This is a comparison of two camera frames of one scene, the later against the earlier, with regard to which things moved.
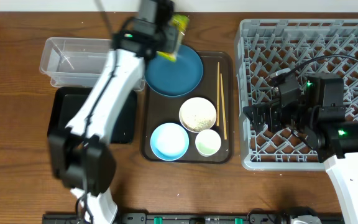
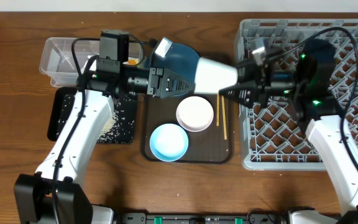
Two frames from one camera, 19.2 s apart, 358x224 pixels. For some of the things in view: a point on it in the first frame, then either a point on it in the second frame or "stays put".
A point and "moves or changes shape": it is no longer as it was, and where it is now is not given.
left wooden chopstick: x=217 y=114 stays put
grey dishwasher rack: x=262 y=47 stays put
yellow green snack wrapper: x=181 y=22 moves or changes shape
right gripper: x=272 y=115 -> x=260 y=88
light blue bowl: x=169 y=141 stays put
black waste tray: x=64 y=102 stays put
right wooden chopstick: x=224 y=113 stays put
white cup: x=207 y=142 -> x=211 y=76
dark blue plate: x=171 y=79 stays put
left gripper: x=170 y=35 -> x=158 y=87
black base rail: x=193 y=218 stays put
